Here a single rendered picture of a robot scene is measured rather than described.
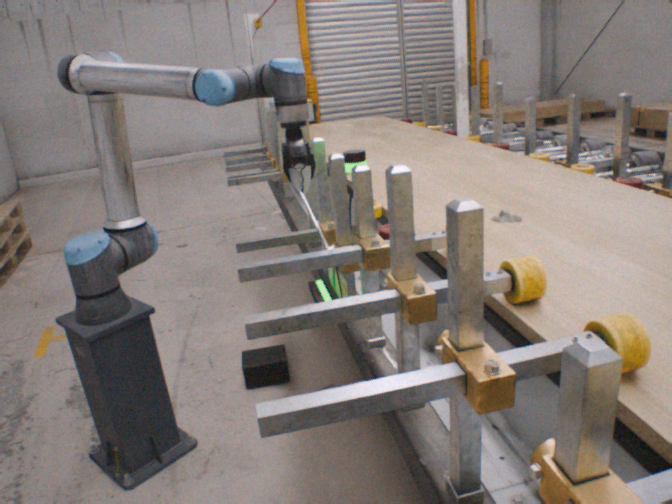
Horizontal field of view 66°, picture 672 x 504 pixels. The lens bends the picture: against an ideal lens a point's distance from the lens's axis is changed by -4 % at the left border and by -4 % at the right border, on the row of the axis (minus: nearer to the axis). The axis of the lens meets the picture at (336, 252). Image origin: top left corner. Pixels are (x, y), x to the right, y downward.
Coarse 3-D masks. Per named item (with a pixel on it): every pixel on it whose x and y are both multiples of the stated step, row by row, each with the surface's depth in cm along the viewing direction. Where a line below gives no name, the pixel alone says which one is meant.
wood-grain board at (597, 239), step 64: (320, 128) 363; (384, 128) 333; (384, 192) 180; (448, 192) 172; (512, 192) 165; (576, 192) 159; (640, 192) 153; (512, 256) 116; (576, 256) 113; (640, 256) 109; (512, 320) 93; (576, 320) 87; (640, 320) 85; (640, 384) 69
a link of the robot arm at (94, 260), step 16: (80, 240) 172; (96, 240) 170; (112, 240) 178; (80, 256) 167; (96, 256) 169; (112, 256) 175; (80, 272) 168; (96, 272) 170; (112, 272) 175; (80, 288) 171; (96, 288) 171; (112, 288) 175
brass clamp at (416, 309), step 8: (384, 280) 98; (392, 280) 93; (400, 280) 92; (408, 280) 92; (416, 280) 92; (384, 288) 97; (392, 288) 94; (400, 288) 89; (408, 288) 89; (408, 296) 86; (416, 296) 86; (424, 296) 86; (432, 296) 86; (408, 304) 86; (416, 304) 86; (424, 304) 86; (432, 304) 87; (400, 312) 91; (408, 312) 86; (416, 312) 87; (424, 312) 87; (432, 312) 87; (408, 320) 87; (416, 320) 87; (424, 320) 87; (432, 320) 88
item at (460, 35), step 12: (456, 0) 257; (456, 12) 259; (456, 24) 262; (456, 36) 264; (456, 48) 267; (456, 60) 269; (456, 72) 271; (456, 84) 274; (456, 96) 276; (468, 108) 276; (468, 120) 278; (468, 132) 280
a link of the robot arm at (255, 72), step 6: (240, 66) 147; (246, 66) 143; (252, 66) 144; (258, 66) 143; (264, 66) 142; (246, 72) 139; (252, 72) 142; (258, 72) 141; (252, 78) 140; (258, 78) 141; (252, 84) 140; (258, 84) 142; (252, 90) 141; (258, 90) 143; (264, 90) 142; (252, 96) 144; (258, 96) 145; (264, 96) 145
